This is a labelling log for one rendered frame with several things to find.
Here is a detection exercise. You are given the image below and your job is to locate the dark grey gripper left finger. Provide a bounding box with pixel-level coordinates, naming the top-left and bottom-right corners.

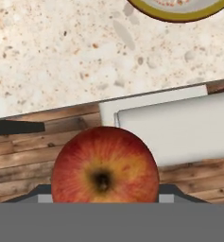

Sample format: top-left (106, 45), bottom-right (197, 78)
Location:
top-left (3, 183), bottom-right (54, 204)

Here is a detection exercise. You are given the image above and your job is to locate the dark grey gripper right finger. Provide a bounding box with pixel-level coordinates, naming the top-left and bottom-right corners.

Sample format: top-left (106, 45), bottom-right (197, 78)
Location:
top-left (158, 183), bottom-right (210, 204)

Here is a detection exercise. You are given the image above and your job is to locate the red yellow apple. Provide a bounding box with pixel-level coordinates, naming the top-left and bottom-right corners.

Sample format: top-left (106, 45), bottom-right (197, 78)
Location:
top-left (50, 126), bottom-right (161, 204)

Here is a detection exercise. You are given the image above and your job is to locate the yellow rimmed white plate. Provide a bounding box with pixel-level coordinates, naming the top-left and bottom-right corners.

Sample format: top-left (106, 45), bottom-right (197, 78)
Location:
top-left (126, 0), bottom-right (224, 24)

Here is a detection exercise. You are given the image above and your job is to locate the white cabinet door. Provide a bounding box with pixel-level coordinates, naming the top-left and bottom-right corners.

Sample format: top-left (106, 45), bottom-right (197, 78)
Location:
top-left (98, 84), bottom-right (224, 167)

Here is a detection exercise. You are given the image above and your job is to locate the dark cabinet panel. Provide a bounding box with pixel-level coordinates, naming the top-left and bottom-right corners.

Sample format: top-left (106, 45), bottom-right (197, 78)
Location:
top-left (0, 119), bottom-right (46, 137)

